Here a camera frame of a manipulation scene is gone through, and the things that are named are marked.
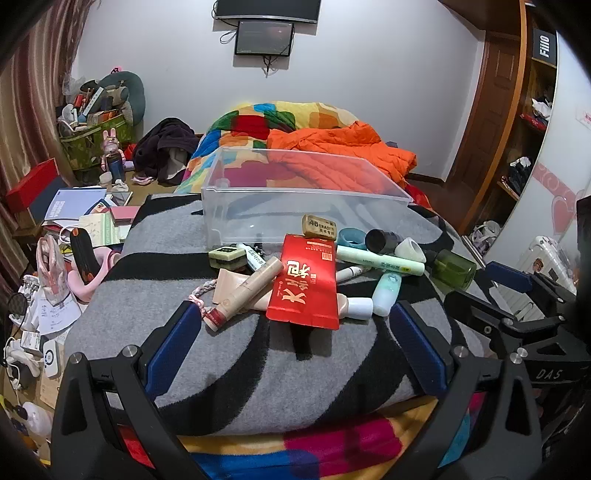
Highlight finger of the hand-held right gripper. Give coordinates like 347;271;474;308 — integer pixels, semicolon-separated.
485;261;580;320
444;290;566;357

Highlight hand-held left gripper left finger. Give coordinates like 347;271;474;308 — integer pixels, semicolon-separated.
46;300;205;480

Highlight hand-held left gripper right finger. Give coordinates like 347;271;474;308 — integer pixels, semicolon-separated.
389;299;544;480

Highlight dark green bottle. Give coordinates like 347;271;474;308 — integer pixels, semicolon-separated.
425;248;477;291

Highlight pink braided cord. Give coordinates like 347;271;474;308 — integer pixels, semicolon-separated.
188;279;218;319

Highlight small light blue bottle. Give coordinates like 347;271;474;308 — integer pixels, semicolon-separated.
372;271;402;317

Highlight beige tube white cap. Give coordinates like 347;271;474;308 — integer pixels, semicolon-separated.
332;294;374;320

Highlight beige cosmetic tube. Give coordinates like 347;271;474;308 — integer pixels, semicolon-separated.
215;268;278;311

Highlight white tape roll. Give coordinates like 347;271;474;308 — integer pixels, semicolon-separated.
394;237;428;262

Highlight beige cosmetic stick red end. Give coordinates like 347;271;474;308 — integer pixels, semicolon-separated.
204;257;284;331

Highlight mint green tube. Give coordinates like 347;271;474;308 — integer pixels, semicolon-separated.
335;244;426;277

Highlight small olive green box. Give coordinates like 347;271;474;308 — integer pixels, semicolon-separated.
208;246;250;271

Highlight dark grey cosmetic bottle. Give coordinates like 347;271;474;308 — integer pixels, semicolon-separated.
365;228;402;254

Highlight white green marker pen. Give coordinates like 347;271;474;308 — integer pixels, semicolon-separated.
236;243;269;273

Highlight red paper packet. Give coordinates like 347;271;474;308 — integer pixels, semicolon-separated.
266;234;341;330

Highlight clear plastic storage bin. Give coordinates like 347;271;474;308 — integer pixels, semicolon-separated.
201;147;414;252

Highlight white sneakers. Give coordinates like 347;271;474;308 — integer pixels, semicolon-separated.
471;220;502;254

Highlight grey black blanket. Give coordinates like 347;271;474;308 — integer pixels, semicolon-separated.
62;191;490;437

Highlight white sliding wardrobe door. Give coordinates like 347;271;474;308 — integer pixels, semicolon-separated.
485;28;591;278

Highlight loose white papers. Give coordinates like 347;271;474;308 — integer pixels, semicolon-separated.
37;295;81;335

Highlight white round device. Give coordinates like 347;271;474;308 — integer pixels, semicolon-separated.
44;339;63;377

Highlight black handheld device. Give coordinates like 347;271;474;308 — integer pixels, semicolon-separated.
70;227;103;287

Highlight blue tape roll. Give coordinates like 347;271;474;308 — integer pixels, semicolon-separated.
336;227;370;247

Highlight green book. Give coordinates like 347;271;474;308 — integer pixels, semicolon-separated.
81;212;123;247

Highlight pink book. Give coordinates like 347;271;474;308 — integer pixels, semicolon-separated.
108;206;141;227

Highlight pink pouch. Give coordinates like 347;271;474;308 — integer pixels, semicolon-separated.
36;235;70;305

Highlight yellow-brown eraser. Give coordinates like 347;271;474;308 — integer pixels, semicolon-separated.
301;213;339;240

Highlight wooden door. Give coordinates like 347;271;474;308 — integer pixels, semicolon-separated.
443;28;527;236

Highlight blue grey notebook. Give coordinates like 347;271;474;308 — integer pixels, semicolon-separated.
44;187;107;227

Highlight wooden wardrobe shelves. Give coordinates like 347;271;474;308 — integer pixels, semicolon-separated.
496;0;559;204

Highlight pink rabbit water bottle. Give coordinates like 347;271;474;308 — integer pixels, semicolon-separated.
102;129;127;182

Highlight dark purple clothing pile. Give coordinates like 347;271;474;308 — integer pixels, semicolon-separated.
135;117;199;183

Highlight red box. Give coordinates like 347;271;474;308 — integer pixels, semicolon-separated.
4;158;58;210

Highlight green fabric storage box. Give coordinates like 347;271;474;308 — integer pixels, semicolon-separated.
60;111;134;169

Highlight orange down jacket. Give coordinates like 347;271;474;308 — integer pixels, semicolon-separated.
267;121;416;195

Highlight colourful patchwork quilt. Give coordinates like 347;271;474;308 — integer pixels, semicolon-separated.
106;99;490;480

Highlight grey green plush pillow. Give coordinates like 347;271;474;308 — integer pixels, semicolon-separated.
81;71;147;125

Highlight striped brown curtain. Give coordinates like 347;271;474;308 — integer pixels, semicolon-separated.
0;0;93;241

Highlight black television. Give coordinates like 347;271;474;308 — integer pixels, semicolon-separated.
213;0;321;25

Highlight black wall monitor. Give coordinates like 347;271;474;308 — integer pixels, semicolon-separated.
234;20;295;57

